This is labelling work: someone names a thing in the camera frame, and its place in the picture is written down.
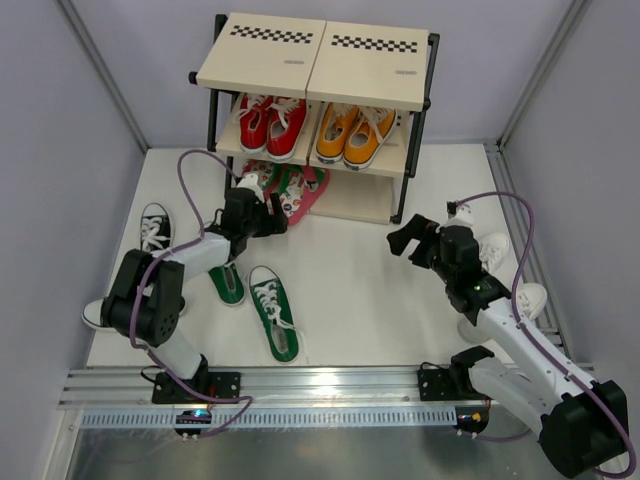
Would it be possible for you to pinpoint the white sneaker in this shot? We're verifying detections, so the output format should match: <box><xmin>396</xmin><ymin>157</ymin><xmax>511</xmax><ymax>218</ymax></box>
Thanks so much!
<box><xmin>478</xmin><ymin>232</ymin><xmax>510</xmax><ymax>274</ymax></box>
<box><xmin>457</xmin><ymin>283</ymin><xmax>548</xmax><ymax>345</ymax></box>

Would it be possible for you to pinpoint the pink flip-flop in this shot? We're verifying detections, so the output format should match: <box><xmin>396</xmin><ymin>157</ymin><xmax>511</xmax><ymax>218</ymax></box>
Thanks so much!
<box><xmin>275</xmin><ymin>164</ymin><xmax>330</xmax><ymax>227</ymax></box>
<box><xmin>242</xmin><ymin>159</ymin><xmax>282</xmax><ymax>194</ymax></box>

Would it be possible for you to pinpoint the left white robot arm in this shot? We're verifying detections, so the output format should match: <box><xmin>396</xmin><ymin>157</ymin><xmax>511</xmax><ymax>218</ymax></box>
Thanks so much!
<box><xmin>99</xmin><ymin>186</ymin><xmax>288</xmax><ymax>402</ymax></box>

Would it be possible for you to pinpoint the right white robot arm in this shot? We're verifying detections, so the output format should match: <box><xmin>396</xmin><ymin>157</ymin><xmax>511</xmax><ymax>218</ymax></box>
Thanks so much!
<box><xmin>387</xmin><ymin>215</ymin><xmax>637</xmax><ymax>479</ymax></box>

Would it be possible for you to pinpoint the beige black shoe shelf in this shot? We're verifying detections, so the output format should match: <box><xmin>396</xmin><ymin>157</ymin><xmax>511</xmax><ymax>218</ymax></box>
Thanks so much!
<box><xmin>189</xmin><ymin>13</ymin><xmax>440</xmax><ymax>224</ymax></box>

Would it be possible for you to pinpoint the lower green sneaker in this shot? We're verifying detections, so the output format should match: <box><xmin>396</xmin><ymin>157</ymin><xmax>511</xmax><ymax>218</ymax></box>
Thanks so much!
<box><xmin>248</xmin><ymin>265</ymin><xmax>300</xmax><ymax>363</ymax></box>

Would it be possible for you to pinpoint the green sneaker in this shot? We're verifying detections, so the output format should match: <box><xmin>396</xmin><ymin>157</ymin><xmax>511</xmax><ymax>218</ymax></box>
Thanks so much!
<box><xmin>208</xmin><ymin>262</ymin><xmax>245</xmax><ymax>307</ymax></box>
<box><xmin>248</xmin><ymin>265</ymin><xmax>300</xmax><ymax>363</ymax></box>

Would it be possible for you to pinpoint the upper green sneaker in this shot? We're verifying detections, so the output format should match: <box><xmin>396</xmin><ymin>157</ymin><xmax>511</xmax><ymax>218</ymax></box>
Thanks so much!
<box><xmin>208</xmin><ymin>262</ymin><xmax>245</xmax><ymax>307</ymax></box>

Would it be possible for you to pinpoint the upright black sneaker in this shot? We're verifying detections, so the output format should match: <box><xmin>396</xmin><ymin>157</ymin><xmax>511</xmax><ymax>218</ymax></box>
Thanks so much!
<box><xmin>139</xmin><ymin>202</ymin><xmax>173</xmax><ymax>253</ymax></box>

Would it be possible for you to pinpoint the left red sneaker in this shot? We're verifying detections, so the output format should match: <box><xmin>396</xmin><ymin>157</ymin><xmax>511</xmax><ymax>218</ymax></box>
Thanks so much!
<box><xmin>232</xmin><ymin>93</ymin><xmax>273</xmax><ymax>154</ymax></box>

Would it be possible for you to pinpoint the red sneaker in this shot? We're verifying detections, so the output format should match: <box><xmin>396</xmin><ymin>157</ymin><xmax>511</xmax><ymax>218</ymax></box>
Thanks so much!
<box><xmin>232</xmin><ymin>93</ymin><xmax>273</xmax><ymax>154</ymax></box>
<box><xmin>266</xmin><ymin>97</ymin><xmax>308</xmax><ymax>163</ymax></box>

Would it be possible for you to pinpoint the left yellow sneaker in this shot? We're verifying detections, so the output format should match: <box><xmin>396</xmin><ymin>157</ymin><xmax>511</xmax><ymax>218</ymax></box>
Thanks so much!
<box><xmin>315</xmin><ymin>102</ymin><xmax>359</xmax><ymax>164</ymax></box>

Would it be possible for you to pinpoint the yellow sneaker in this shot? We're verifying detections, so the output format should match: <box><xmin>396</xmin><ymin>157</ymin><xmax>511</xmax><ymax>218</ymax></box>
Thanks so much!
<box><xmin>343</xmin><ymin>106</ymin><xmax>397</xmax><ymax>171</ymax></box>
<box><xmin>315</xmin><ymin>102</ymin><xmax>359</xmax><ymax>164</ymax></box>

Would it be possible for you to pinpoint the right red sneaker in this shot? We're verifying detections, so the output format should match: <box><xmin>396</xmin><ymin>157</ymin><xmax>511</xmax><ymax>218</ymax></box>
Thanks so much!
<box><xmin>266</xmin><ymin>97</ymin><xmax>308</xmax><ymax>163</ymax></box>

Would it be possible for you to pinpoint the right yellow sneaker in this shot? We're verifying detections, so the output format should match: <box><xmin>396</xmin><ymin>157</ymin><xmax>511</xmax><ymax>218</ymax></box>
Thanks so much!
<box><xmin>343</xmin><ymin>106</ymin><xmax>397</xmax><ymax>171</ymax></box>

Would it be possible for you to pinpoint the right controller board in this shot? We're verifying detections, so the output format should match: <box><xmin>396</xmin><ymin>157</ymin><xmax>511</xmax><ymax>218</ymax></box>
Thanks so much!
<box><xmin>454</xmin><ymin>410</ymin><xmax>490</xmax><ymax>436</ymax></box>

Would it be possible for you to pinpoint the controller board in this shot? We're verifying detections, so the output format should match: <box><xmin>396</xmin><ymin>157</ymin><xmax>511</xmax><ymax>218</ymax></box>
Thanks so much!
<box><xmin>454</xmin><ymin>410</ymin><xmax>490</xmax><ymax>436</ymax></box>
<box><xmin>174</xmin><ymin>408</ymin><xmax>212</xmax><ymax>437</ymax></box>

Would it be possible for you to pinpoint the sideways black sneaker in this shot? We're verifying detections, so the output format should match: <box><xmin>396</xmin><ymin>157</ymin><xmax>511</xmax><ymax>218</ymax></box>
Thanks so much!
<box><xmin>81</xmin><ymin>299</ymin><xmax>108</xmax><ymax>331</ymax></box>

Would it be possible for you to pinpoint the left controller board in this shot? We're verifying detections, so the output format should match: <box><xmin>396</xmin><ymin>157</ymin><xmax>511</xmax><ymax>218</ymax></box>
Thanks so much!
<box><xmin>174</xmin><ymin>408</ymin><xmax>212</xmax><ymax>437</ymax></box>

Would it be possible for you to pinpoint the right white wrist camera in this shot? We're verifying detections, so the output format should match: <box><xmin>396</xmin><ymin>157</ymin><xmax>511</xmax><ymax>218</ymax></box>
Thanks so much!
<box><xmin>444</xmin><ymin>202</ymin><xmax>475</xmax><ymax>228</ymax></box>

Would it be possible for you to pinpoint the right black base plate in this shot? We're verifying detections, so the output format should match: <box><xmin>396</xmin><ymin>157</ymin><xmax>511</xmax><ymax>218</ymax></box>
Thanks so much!
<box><xmin>416</xmin><ymin>362</ymin><xmax>488</xmax><ymax>402</ymax></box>

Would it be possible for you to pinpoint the slotted grey cable duct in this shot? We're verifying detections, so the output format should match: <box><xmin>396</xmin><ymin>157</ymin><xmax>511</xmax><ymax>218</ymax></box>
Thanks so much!
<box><xmin>79</xmin><ymin>405</ymin><xmax>457</xmax><ymax>429</ymax></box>

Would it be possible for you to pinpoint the aluminium mounting rail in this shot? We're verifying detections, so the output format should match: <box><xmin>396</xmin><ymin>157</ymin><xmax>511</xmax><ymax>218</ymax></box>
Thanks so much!
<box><xmin>57</xmin><ymin>364</ymin><xmax>606</xmax><ymax>411</ymax></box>

